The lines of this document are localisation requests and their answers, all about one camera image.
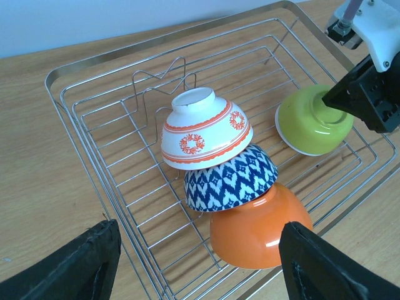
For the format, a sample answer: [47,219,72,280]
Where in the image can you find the wire dish rack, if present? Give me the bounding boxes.
[45,1,399,299]

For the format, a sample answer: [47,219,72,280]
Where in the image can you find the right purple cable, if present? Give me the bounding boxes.
[342,0,363,23]

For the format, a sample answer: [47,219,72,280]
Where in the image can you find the blue patterned bowl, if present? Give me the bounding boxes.
[184,143,278,212]

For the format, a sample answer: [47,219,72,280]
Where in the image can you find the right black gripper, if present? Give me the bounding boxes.
[322,54,399,133]

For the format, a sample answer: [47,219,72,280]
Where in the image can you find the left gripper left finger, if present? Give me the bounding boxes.
[1,219,121,299]

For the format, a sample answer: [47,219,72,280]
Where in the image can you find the yellow bowl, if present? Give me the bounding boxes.
[275,84,354,156]

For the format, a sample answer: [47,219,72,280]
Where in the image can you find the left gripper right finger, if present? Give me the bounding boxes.
[279,222,399,299]

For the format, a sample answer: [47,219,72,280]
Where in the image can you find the red patterned bowl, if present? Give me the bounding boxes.
[161,87,253,171]

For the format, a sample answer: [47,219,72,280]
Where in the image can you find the white bowl orange outside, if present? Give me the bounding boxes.
[210,182,313,269]

